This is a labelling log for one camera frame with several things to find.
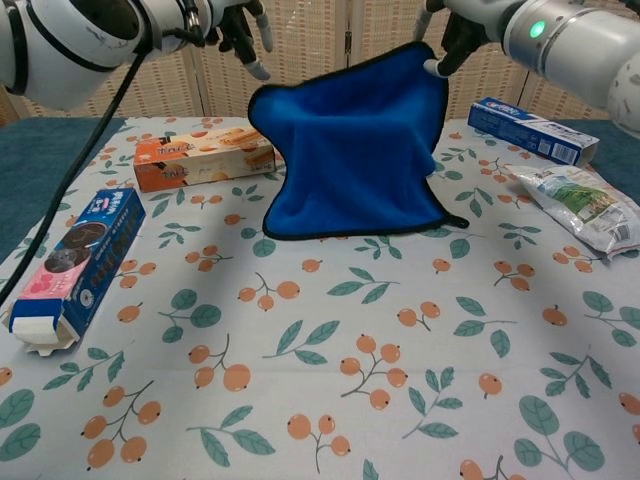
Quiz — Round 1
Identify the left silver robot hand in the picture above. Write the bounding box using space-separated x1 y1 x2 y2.
207 0 274 81

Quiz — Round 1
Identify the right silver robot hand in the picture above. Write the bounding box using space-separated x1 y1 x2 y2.
414 0 506 79

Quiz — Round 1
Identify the grey and blue cloth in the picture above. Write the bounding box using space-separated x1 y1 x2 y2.
248 41 470 241

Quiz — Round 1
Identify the woven folding screen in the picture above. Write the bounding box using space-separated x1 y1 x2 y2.
0 0 640 124

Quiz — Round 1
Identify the blue white toothpaste box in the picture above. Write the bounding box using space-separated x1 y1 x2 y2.
467 97 600 166

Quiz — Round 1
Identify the orange biscuit box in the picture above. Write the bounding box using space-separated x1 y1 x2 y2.
133 126 279 193

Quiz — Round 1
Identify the silver green snack bag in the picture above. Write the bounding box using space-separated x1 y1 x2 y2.
507 164 640 264

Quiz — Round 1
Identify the teal blue table cover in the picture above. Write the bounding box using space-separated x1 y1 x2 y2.
0 117 640 221

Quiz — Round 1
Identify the blue chocolate cookie box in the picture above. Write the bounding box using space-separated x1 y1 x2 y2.
8 187 147 359

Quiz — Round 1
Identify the floral orange berry tablecloth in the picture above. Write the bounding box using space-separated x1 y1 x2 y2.
0 116 640 480

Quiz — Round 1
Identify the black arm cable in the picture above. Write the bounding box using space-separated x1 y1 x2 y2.
0 0 201 304

